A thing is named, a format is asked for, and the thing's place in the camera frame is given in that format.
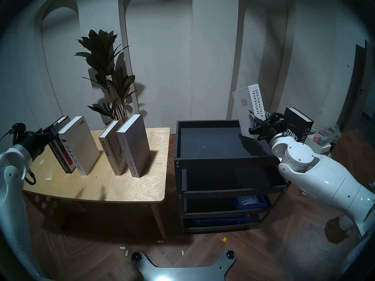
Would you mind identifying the blue plastic bin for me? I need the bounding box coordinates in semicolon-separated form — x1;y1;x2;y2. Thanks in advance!
192;216;249;227
233;195;268;210

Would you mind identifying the black metal shelf cart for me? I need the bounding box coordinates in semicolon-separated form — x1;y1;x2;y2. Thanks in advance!
174;120;292;234

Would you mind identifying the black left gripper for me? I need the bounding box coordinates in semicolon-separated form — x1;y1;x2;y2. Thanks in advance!
21;121;63;161

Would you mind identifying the black Century book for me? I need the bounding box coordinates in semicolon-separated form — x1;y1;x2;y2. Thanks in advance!
283;107;314;143

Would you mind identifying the dark green potted plant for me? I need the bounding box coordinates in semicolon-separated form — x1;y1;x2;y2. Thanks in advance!
74;29;138;126

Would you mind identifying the white square box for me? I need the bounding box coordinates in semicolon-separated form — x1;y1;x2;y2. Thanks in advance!
304;134;331;155

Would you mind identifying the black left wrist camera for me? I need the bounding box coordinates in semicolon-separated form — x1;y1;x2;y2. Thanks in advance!
10;123;27;139

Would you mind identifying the white Design Hotels yearbook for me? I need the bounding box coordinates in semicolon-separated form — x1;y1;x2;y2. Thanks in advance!
232;84;266;139

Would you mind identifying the light wooden table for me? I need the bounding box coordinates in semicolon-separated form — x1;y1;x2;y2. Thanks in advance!
22;127;171;240

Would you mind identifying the grey Special Issue book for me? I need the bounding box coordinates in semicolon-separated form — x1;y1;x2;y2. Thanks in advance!
116;114;151;178

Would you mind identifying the white Welcome book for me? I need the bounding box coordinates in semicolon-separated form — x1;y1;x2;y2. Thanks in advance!
98;120;128;176

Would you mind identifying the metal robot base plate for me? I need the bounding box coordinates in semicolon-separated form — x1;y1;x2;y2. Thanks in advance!
131;251;236;281

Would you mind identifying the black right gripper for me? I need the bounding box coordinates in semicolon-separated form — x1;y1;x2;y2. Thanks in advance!
248;110;286;142

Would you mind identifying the white Arietta book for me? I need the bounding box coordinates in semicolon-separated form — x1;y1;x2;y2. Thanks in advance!
57;115;100;176

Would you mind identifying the clear plastic storage box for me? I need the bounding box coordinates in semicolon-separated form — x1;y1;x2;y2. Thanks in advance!
313;126;341;147

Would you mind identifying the dark room door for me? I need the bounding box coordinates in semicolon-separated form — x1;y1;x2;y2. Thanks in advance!
337;40;375;134

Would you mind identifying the white bagged trash bin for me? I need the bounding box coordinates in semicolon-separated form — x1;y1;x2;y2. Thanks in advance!
339;214;361;232

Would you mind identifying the black Crime and Punishment book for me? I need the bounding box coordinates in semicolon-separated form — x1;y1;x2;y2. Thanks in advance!
47;116;76;174

